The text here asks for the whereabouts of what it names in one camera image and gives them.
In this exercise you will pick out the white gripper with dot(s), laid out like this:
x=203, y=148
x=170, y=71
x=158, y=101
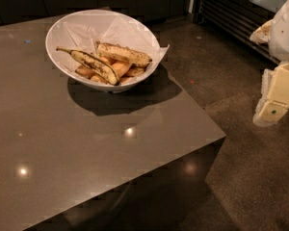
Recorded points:
x=285, y=33

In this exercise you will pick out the spotted banana with stem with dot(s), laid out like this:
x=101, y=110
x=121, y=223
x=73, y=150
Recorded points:
x=90, y=61

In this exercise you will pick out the white bowl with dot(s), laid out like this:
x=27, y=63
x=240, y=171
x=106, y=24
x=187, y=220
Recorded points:
x=63, y=61

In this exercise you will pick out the orange fruit pieces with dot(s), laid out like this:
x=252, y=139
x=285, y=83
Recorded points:
x=125, y=70

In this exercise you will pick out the white paper liner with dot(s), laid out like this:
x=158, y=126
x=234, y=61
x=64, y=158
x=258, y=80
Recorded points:
x=84, y=31

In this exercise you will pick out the blue sticker on table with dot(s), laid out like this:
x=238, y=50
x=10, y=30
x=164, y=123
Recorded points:
x=27, y=41

